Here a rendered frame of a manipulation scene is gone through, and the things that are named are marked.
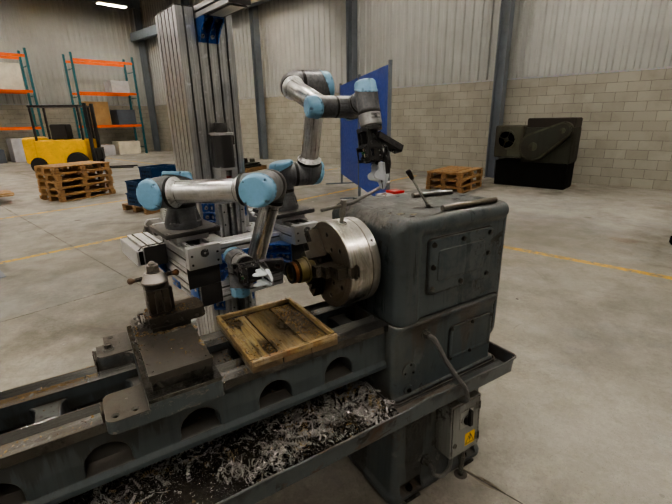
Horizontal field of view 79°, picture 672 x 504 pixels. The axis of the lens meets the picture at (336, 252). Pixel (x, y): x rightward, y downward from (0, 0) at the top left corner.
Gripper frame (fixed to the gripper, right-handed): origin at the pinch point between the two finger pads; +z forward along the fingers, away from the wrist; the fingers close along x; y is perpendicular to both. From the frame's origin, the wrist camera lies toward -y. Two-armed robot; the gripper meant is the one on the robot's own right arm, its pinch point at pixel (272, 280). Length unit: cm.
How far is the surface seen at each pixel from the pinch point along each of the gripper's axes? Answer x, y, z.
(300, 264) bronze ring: 3.0, -10.7, -0.6
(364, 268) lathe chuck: 1.3, -28.0, 12.3
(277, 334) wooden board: -19.7, 0.3, 0.3
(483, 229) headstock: 6, -81, 17
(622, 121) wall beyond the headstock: 17, -976, -344
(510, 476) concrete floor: -110, -94, 32
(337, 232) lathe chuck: 13.0, -23.0, 4.2
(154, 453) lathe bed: -37, 44, 12
